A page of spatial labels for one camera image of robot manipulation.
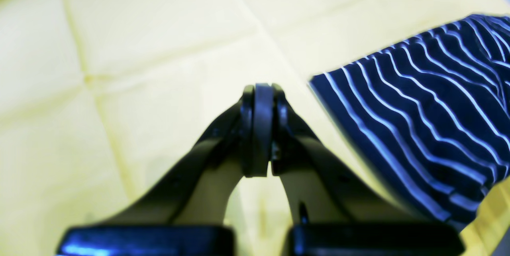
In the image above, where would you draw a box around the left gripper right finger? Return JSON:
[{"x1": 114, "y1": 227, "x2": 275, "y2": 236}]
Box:
[{"x1": 271, "y1": 84, "x2": 427, "y2": 224}]

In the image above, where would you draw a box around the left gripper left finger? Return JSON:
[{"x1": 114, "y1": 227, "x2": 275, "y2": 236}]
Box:
[{"x1": 102, "y1": 84, "x2": 273, "y2": 225}]

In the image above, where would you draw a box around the navy white striped T-shirt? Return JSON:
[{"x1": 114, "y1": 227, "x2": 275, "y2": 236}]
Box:
[{"x1": 310, "y1": 14, "x2": 510, "y2": 231}]

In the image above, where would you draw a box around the yellow table cloth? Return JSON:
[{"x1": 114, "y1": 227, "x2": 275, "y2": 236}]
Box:
[{"x1": 1, "y1": 0, "x2": 509, "y2": 256}]

